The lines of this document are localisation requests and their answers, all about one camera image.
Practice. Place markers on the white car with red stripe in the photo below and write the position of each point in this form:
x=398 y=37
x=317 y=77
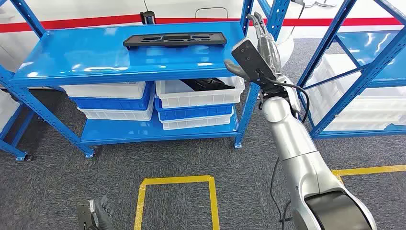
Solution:
x=95 y=9

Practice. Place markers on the yellow floor tape square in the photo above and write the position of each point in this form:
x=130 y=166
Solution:
x=368 y=170

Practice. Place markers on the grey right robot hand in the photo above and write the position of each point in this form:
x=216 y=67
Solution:
x=269 y=47

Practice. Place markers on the black barrier post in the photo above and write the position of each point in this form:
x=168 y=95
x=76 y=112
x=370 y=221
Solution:
x=147 y=17

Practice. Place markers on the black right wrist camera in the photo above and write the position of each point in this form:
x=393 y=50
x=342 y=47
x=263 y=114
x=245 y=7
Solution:
x=250 y=60

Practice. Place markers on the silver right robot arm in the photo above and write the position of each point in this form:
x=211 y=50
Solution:
x=295 y=136

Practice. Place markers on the blue plastic bin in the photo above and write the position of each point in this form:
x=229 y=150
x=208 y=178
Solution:
x=111 y=104
x=193 y=112

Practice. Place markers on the white bin stack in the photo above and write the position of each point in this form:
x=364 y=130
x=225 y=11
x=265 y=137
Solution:
x=349 y=104
x=6 y=108

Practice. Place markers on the black parts pile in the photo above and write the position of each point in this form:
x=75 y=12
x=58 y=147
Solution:
x=206 y=84

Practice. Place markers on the black plastic frame part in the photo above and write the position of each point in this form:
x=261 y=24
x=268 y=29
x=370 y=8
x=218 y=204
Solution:
x=136 y=42

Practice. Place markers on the blue metal shelf rack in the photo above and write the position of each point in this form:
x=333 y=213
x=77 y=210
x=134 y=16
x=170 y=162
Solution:
x=364 y=77
x=79 y=54
x=12 y=149

